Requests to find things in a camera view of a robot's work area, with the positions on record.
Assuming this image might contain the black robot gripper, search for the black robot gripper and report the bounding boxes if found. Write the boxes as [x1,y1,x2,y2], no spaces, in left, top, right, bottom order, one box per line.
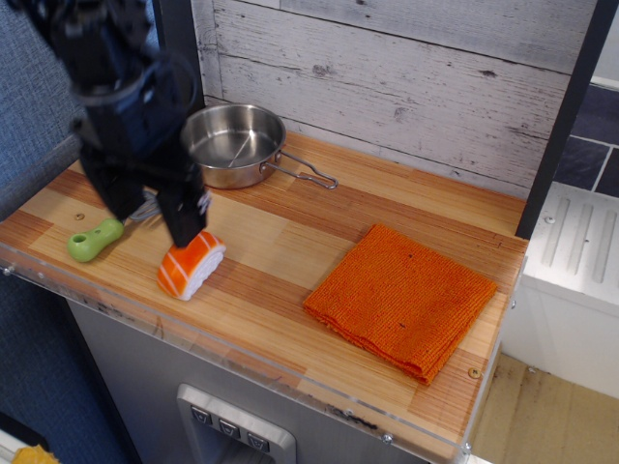
[70,57,211,247]

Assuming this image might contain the orange white toy half bun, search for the orange white toy half bun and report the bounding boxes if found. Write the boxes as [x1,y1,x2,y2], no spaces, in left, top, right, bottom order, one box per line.
[157,231,226,301]

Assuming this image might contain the stainless steel pot with handle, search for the stainless steel pot with handle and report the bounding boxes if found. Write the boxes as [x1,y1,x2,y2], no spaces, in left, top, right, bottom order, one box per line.
[181,103,339,189]

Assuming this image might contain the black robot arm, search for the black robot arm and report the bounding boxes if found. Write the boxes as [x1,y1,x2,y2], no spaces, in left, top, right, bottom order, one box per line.
[9,1,208,247]

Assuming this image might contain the clear acrylic table edge guard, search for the clear acrylic table edge guard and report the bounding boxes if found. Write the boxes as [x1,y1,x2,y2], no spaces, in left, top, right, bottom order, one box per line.
[1,246,510,463]

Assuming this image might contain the silver dispenser panel with buttons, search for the silver dispenser panel with buttons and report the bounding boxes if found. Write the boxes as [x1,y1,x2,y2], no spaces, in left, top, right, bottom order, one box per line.
[177,384,297,463]

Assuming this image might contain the yellow object at corner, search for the yellow object at corner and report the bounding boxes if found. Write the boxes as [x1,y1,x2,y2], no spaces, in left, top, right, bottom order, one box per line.
[11,447,60,464]

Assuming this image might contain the folded orange cloth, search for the folded orange cloth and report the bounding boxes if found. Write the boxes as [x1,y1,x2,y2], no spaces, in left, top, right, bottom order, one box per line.
[304,224,497,385]

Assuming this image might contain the white grooved side cabinet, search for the white grooved side cabinet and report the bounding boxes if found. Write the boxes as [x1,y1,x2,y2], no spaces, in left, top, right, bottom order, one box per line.
[502,183,618,396]

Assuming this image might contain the green handled grey toy spatula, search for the green handled grey toy spatula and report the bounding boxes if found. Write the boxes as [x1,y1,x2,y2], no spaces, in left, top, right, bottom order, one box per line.
[67,190,163,264]

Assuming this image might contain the dark grey left post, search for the dark grey left post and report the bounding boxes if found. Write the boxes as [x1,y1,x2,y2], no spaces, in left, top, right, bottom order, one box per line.
[152,0,204,114]

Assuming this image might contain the dark grey post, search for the dark grey post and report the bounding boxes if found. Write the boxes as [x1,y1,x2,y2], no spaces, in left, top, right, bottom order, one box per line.
[152,0,204,114]
[516,0,618,240]

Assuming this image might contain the dark grey right post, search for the dark grey right post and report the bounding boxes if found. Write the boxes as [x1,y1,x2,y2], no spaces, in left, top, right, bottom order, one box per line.
[516,0,618,240]

